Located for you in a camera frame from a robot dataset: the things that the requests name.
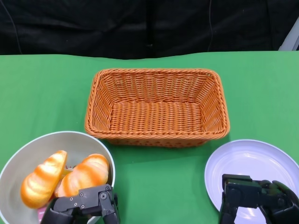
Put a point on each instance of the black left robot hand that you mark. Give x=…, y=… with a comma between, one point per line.
x=88, y=203

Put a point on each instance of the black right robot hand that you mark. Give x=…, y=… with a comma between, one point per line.
x=243, y=191

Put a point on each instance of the orange striped bread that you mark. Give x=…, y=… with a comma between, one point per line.
x=86, y=172
x=42, y=182

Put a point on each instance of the pink cake slice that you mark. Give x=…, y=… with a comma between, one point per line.
x=41, y=213

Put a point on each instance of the pale green bowl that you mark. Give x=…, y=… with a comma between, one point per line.
x=35, y=144

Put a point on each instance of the lilac plate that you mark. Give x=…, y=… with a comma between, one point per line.
x=245, y=158

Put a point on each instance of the orange wicker basket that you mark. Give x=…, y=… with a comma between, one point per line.
x=154, y=116

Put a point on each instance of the green tablecloth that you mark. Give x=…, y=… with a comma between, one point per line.
x=46, y=93

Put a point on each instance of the black backdrop curtain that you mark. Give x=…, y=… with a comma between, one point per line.
x=93, y=23

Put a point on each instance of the white metal frame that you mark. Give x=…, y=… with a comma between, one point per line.
x=290, y=39

